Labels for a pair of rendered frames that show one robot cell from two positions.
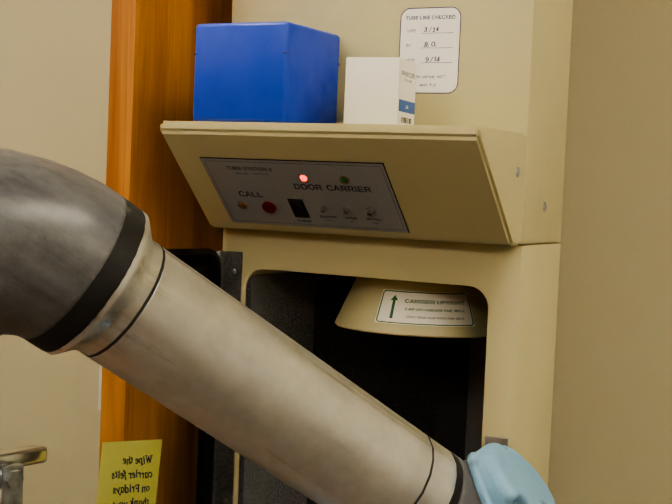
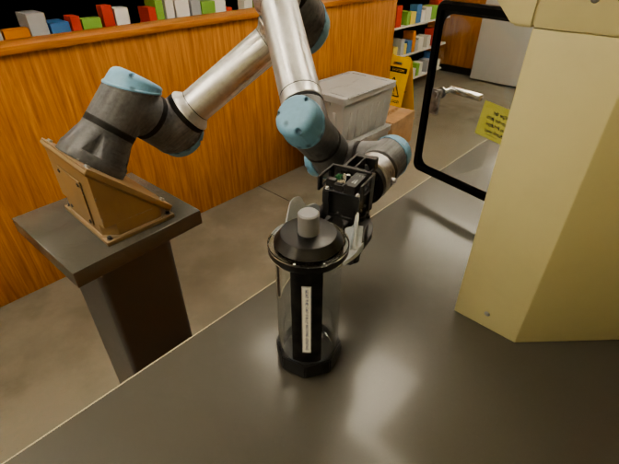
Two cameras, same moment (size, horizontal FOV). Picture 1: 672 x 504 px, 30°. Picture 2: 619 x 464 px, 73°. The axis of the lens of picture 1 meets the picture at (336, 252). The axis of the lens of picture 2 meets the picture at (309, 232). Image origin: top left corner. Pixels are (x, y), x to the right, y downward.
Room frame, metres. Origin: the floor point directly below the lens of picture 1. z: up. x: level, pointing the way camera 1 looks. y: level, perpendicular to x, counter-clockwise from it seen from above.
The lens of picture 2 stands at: (1.01, -0.76, 1.50)
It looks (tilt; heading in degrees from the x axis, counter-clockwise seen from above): 35 degrees down; 105
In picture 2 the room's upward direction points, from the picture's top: straight up
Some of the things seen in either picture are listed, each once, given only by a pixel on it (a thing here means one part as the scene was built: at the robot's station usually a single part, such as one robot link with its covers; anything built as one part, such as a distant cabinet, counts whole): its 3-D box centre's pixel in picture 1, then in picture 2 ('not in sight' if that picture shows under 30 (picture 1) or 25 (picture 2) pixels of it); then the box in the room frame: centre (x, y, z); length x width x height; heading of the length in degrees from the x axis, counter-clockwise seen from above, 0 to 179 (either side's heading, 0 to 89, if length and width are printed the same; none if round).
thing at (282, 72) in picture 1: (267, 77); not in sight; (1.18, 0.07, 1.56); 0.10 x 0.10 x 0.09; 62
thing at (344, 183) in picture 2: not in sight; (352, 192); (0.92, -0.19, 1.17); 0.12 x 0.08 x 0.09; 77
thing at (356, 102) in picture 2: not in sight; (348, 106); (0.51, 2.23, 0.49); 0.60 x 0.42 x 0.33; 62
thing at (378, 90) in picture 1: (380, 94); not in sight; (1.13, -0.03, 1.54); 0.05 x 0.05 x 0.06; 70
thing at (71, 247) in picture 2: not in sight; (109, 220); (0.30, -0.05, 0.92); 0.32 x 0.32 x 0.04; 65
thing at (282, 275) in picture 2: not in sight; (308, 298); (0.89, -0.33, 1.06); 0.11 x 0.11 x 0.21
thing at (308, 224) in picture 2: not in sight; (308, 233); (0.89, -0.33, 1.18); 0.09 x 0.09 x 0.07
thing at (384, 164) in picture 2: not in sight; (371, 178); (0.95, -0.11, 1.16); 0.08 x 0.05 x 0.08; 167
